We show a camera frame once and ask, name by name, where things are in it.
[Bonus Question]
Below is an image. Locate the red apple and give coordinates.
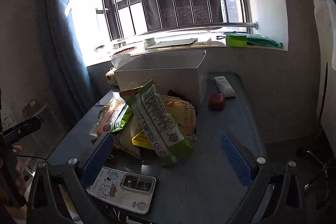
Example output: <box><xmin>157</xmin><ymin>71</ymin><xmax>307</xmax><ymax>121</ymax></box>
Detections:
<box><xmin>208</xmin><ymin>93</ymin><xmax>226</xmax><ymax>111</ymax></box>

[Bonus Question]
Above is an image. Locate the person's left hand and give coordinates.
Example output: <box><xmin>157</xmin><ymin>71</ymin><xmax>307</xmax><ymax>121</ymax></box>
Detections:
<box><xmin>15</xmin><ymin>158</ymin><xmax>27</xmax><ymax>195</ymax></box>

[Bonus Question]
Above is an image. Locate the flat grey cardboard sheet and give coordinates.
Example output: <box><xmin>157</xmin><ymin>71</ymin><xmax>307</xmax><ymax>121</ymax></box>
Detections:
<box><xmin>147</xmin><ymin>39</ymin><xmax>198</xmax><ymax>50</ymax></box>

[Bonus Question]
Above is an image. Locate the tissue pack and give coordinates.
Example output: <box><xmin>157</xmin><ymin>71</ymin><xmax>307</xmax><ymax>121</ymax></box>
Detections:
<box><xmin>105</xmin><ymin>53</ymin><xmax>131</xmax><ymax>87</ymax></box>

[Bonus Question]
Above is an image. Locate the green white snack bag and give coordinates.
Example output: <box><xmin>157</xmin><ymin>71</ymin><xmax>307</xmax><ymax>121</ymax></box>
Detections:
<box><xmin>126</xmin><ymin>80</ymin><xmax>194</xmax><ymax>166</ymax></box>

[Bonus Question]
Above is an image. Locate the green tape roll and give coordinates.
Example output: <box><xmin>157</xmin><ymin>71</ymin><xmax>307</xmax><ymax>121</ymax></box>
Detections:
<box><xmin>226</xmin><ymin>34</ymin><xmax>247</xmax><ymax>48</ymax></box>

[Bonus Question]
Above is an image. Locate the white cardboard storage box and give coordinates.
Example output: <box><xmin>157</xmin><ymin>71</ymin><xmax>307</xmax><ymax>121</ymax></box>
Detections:
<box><xmin>116</xmin><ymin>50</ymin><xmax>207</xmax><ymax>108</ymax></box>

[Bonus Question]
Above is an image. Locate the white remote control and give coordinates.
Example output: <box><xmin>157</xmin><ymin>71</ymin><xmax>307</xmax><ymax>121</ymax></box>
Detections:
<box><xmin>214</xmin><ymin>76</ymin><xmax>236</xmax><ymax>98</ymax></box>

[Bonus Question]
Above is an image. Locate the round bread snack bag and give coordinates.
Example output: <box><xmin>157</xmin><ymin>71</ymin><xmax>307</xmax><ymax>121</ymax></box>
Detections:
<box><xmin>161</xmin><ymin>95</ymin><xmax>196</xmax><ymax>136</ymax></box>

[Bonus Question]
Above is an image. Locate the yellow spicy snack pouch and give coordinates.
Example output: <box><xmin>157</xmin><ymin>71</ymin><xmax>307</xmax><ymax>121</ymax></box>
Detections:
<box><xmin>131</xmin><ymin>131</ymin><xmax>153</xmax><ymax>149</ymax></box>

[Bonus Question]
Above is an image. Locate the phone with cartoon case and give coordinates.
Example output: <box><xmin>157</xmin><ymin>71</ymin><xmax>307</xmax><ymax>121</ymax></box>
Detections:
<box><xmin>87</xmin><ymin>166</ymin><xmax>157</xmax><ymax>215</ymax></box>

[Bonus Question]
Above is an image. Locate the small white cup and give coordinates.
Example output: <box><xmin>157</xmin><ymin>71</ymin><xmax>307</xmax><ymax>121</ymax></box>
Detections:
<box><xmin>143</xmin><ymin>38</ymin><xmax>156</xmax><ymax>49</ymax></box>

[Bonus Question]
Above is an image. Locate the green plastic bag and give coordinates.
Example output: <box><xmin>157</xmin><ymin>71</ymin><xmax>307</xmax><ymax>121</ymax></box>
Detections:
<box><xmin>246</xmin><ymin>34</ymin><xmax>283</xmax><ymax>49</ymax></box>

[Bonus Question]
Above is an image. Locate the orange snack packet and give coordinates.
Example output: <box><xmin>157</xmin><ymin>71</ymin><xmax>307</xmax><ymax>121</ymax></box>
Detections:
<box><xmin>89</xmin><ymin>97</ymin><xmax>133</xmax><ymax>137</ymax></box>

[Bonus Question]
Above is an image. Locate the red bead string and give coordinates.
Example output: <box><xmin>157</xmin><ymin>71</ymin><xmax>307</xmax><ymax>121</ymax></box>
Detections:
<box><xmin>113</xmin><ymin>46</ymin><xmax>137</xmax><ymax>56</ymax></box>

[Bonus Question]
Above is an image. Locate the blue curtain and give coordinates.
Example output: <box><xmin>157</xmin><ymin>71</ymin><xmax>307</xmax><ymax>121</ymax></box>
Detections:
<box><xmin>36</xmin><ymin>0</ymin><xmax>99</xmax><ymax>128</ymax></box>

